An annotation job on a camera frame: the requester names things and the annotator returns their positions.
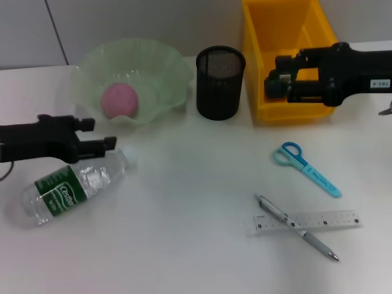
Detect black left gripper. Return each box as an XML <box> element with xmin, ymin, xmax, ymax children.
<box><xmin>0</xmin><ymin>114</ymin><xmax>118</xmax><ymax>164</ymax></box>

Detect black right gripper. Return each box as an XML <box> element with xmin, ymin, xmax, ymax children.
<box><xmin>264</xmin><ymin>42</ymin><xmax>392</xmax><ymax>108</ymax></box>

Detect green plastic wrapper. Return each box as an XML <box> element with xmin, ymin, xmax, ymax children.
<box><xmin>265</xmin><ymin>70</ymin><xmax>291</xmax><ymax>89</ymax></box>

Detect pink peach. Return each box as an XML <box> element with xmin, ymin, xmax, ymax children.
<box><xmin>100</xmin><ymin>81</ymin><xmax>139</xmax><ymax>119</ymax></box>

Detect clear green-label water bottle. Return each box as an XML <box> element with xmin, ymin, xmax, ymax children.
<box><xmin>20</xmin><ymin>146</ymin><xmax>138</xmax><ymax>227</ymax></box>

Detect black mesh pen holder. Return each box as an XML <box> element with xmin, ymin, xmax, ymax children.
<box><xmin>195</xmin><ymin>45</ymin><xmax>247</xmax><ymax>121</ymax></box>

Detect translucent green fruit plate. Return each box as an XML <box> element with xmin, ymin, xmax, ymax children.
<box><xmin>72</xmin><ymin>37</ymin><xmax>194</xmax><ymax>126</ymax></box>

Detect blue scissors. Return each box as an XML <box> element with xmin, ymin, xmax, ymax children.
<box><xmin>272</xmin><ymin>141</ymin><xmax>342</xmax><ymax>199</ymax></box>

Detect transparent plastic ruler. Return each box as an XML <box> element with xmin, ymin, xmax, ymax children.
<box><xmin>246</xmin><ymin>209</ymin><xmax>364</xmax><ymax>236</ymax></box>

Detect grey clear pen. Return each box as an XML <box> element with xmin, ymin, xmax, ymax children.
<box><xmin>253</xmin><ymin>193</ymin><xmax>340</xmax><ymax>263</ymax></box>

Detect yellow plastic bin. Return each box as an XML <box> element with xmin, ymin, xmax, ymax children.
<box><xmin>241</xmin><ymin>0</ymin><xmax>340</xmax><ymax>122</ymax></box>

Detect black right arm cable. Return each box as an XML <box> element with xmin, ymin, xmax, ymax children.
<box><xmin>378</xmin><ymin>99</ymin><xmax>392</xmax><ymax>116</ymax></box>

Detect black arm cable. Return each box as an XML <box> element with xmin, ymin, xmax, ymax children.
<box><xmin>378</xmin><ymin>99</ymin><xmax>392</xmax><ymax>116</ymax></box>
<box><xmin>0</xmin><ymin>161</ymin><xmax>15</xmax><ymax>182</ymax></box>

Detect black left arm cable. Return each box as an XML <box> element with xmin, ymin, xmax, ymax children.
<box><xmin>0</xmin><ymin>161</ymin><xmax>15</xmax><ymax>182</ymax></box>

